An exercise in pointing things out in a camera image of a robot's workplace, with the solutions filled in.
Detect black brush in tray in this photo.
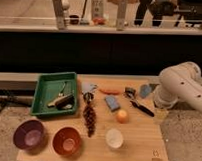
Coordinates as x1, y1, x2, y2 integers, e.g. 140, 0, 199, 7
56, 95, 74, 110

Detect grey post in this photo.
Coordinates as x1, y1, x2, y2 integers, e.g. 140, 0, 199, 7
115, 0, 127, 31
52, 0, 69, 30

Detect grey post left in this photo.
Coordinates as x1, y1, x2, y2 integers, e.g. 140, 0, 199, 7
52, 0, 69, 30

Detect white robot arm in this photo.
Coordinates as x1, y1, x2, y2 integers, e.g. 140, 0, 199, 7
153, 61, 202, 113

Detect dark red background cup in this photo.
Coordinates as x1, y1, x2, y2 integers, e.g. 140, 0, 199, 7
69, 15, 80, 25

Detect person legs in background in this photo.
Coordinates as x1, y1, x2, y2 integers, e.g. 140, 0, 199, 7
133, 0, 165, 28

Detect black handled peeler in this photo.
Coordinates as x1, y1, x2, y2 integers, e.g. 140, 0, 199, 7
124, 87, 154, 117

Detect brown pine cone brush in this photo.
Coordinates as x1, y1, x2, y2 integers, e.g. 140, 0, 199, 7
83, 93, 96, 138

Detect blue grey cup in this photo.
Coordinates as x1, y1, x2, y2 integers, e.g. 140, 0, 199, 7
139, 84, 152, 99

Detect green plastic tray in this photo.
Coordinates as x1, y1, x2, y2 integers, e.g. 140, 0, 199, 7
30, 72, 78, 118

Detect black cable clutter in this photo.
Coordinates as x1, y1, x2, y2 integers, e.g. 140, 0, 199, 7
0, 91, 33, 113

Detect wooden board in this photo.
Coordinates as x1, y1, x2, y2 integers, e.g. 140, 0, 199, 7
16, 74, 174, 161

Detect orange carrot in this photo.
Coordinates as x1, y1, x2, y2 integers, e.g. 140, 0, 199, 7
99, 88, 120, 96

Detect purple bowl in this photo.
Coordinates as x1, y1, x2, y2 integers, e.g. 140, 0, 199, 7
12, 120, 45, 151

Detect orange bowl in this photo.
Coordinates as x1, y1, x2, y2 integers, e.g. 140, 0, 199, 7
52, 127, 81, 156

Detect orange ball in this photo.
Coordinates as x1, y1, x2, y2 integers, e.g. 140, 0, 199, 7
115, 110, 128, 124

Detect grey post right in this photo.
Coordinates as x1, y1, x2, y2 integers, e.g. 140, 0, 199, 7
115, 0, 127, 31

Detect small white cup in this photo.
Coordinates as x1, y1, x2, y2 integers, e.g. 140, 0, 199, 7
105, 128, 124, 150

